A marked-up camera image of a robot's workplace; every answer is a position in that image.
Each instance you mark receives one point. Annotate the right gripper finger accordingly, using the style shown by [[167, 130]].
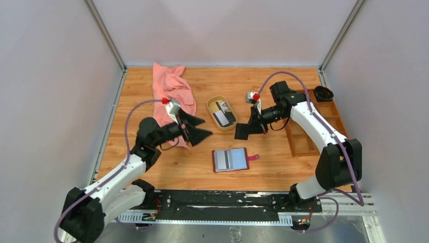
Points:
[[242, 131], [254, 119]]

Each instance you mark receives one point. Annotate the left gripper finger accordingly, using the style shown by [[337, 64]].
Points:
[[196, 135], [191, 121]]

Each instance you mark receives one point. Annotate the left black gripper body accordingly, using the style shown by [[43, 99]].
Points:
[[170, 132]]

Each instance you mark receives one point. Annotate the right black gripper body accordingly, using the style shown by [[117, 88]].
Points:
[[271, 115]]

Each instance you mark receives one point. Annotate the black credit card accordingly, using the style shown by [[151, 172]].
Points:
[[230, 118]]

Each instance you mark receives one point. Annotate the yellow oval tray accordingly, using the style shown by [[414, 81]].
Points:
[[220, 103]]

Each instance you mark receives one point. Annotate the red leather card holder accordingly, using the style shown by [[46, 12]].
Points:
[[239, 159]]

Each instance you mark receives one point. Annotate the grey striped credit card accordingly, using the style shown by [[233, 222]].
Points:
[[222, 160]]

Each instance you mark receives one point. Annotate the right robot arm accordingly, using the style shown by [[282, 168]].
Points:
[[340, 161]]

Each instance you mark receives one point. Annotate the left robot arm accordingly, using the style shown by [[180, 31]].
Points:
[[87, 211]]

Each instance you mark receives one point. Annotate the brown compartment organizer tray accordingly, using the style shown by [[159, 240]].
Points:
[[306, 135]]

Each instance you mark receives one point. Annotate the black round cap top right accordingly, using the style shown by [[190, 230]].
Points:
[[323, 94]]

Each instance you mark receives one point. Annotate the pink cloth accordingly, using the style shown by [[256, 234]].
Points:
[[168, 83]]

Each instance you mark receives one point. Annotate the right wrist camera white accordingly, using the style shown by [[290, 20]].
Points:
[[254, 99]]

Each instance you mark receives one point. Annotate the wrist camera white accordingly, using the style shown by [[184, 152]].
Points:
[[172, 108], [254, 99]]

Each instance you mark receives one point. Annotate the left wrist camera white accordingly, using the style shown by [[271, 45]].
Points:
[[172, 108]]

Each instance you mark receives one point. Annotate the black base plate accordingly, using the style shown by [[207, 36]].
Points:
[[224, 206]]

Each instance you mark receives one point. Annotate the aluminium frame rail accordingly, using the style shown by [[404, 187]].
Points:
[[332, 204]]

